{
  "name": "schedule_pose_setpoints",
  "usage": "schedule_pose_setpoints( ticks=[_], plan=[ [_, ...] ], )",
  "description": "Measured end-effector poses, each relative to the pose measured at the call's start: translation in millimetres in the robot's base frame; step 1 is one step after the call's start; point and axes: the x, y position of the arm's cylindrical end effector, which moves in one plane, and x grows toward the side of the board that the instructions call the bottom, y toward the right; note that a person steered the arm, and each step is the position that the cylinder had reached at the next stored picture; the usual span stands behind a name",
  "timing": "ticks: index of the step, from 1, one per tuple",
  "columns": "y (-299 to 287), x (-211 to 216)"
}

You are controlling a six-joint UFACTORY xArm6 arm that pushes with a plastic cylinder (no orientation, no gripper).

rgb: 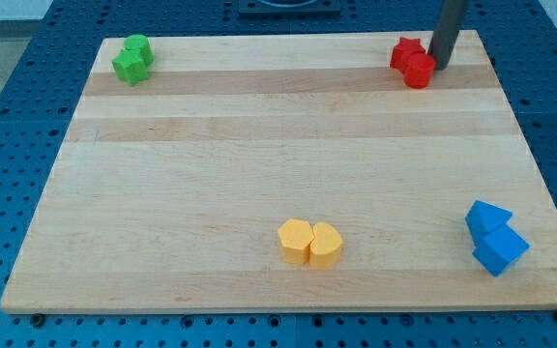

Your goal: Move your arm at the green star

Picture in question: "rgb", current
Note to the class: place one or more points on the yellow hexagon block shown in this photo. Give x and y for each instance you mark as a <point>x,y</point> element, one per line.
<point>295,237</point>

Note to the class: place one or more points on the red star block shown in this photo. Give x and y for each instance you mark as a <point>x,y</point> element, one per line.
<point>403,51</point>

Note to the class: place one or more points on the green cylinder block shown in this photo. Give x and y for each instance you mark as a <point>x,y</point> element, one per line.
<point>141,44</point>

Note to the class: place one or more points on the red cylinder block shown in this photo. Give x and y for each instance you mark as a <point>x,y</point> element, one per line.
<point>419,70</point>

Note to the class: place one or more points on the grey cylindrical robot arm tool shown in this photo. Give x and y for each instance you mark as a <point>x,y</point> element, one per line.
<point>445,34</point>

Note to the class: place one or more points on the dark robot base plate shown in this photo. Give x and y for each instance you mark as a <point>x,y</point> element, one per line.
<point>288,7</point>

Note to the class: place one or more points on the yellow heart block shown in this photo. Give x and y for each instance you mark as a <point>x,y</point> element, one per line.
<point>326,246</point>

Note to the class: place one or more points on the blue cube block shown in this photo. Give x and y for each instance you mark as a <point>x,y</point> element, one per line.
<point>497,250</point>

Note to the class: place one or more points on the wooden board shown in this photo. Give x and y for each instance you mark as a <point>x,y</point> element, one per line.
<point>167,196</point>

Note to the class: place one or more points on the green star block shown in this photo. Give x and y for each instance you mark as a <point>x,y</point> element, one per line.
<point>130,66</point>

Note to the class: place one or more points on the blue triangle block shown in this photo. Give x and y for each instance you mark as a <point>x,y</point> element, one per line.
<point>483,218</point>

